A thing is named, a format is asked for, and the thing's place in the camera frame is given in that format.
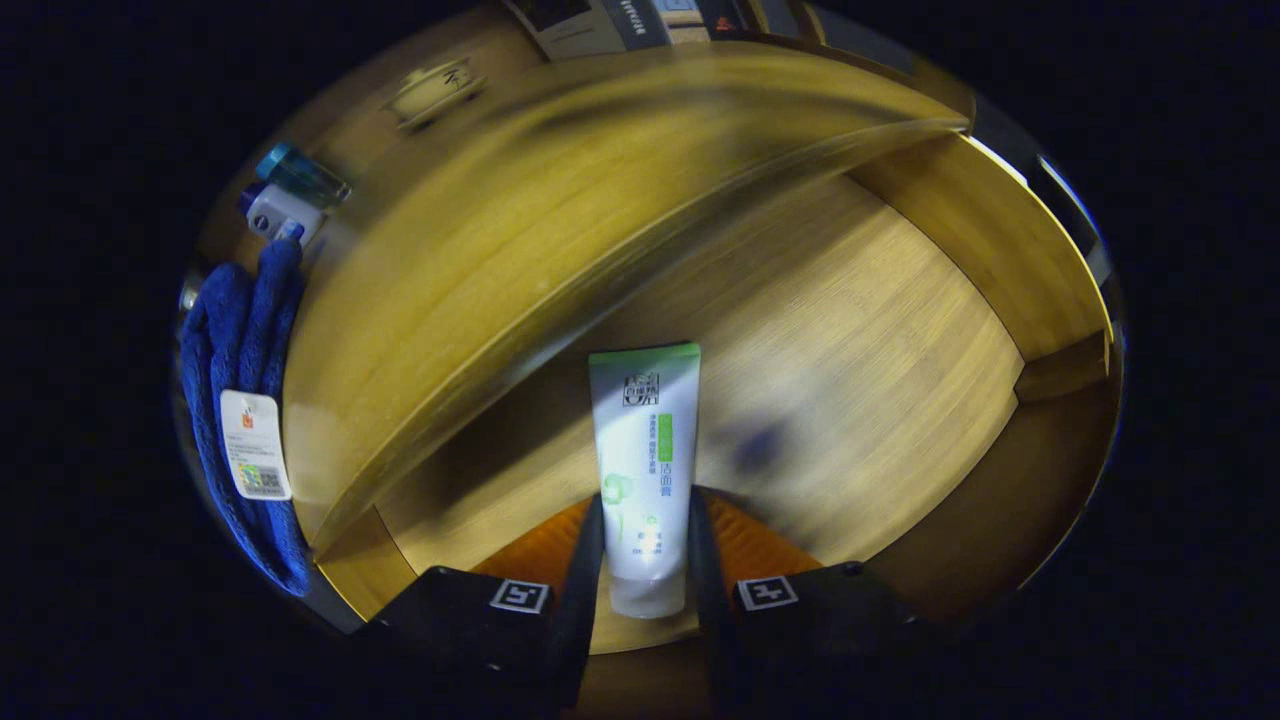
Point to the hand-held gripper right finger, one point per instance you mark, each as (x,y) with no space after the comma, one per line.
(708,590)

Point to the black spine book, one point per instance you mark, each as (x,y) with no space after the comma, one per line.
(725,15)

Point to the beige saucer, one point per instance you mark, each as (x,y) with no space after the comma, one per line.
(400,117)

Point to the white spine book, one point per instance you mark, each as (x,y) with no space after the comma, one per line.
(680,18)

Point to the teal bottle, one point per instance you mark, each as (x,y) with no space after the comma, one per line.
(310,180)

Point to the white bottle blue cap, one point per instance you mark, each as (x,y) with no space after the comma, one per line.
(285,212)

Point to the blue folded towel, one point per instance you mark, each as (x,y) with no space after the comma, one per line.
(225,330)

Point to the wooden countertop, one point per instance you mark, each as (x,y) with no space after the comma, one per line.
(450,250)

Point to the white facial cleanser tube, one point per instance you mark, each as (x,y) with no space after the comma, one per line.
(645,450)

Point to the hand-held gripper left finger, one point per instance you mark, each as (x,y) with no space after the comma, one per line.
(585,600)

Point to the wooden drawer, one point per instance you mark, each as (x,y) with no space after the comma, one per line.
(850,350)

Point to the beige lidded teacup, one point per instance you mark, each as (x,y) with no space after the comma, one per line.
(430,90)

